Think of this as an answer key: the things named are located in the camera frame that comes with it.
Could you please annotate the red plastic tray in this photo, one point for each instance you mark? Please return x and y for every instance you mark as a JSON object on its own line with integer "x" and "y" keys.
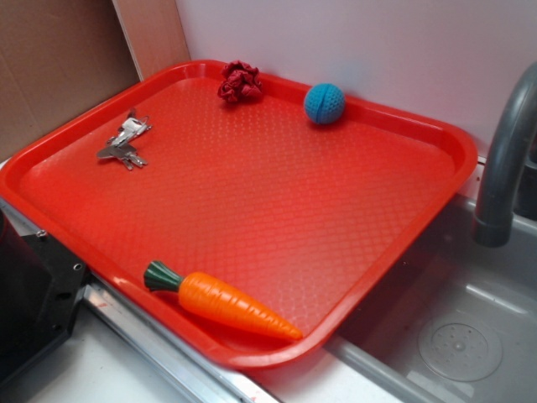
{"x": 305, "y": 218}

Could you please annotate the blue textured ball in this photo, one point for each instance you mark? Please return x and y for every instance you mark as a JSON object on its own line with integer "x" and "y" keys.
{"x": 324, "y": 103}

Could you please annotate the orange toy carrot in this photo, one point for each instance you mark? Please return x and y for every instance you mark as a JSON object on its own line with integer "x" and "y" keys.
{"x": 213, "y": 299}

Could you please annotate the crumpled red paper ball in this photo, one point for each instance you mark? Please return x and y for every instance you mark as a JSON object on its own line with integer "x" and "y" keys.
{"x": 241, "y": 81}

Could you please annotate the bunch of silver keys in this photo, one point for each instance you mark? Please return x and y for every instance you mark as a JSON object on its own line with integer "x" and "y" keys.
{"x": 119, "y": 147}

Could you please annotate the grey plastic sink basin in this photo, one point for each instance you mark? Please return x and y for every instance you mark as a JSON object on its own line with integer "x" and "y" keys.
{"x": 451, "y": 321}

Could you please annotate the grey sink faucet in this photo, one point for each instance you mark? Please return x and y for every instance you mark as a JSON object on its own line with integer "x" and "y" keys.
{"x": 508, "y": 185}

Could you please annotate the black machine corner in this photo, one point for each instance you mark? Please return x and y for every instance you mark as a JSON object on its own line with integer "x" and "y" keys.
{"x": 41, "y": 287}

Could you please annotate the brown cardboard panel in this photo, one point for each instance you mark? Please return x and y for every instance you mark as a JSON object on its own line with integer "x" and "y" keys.
{"x": 61, "y": 58}

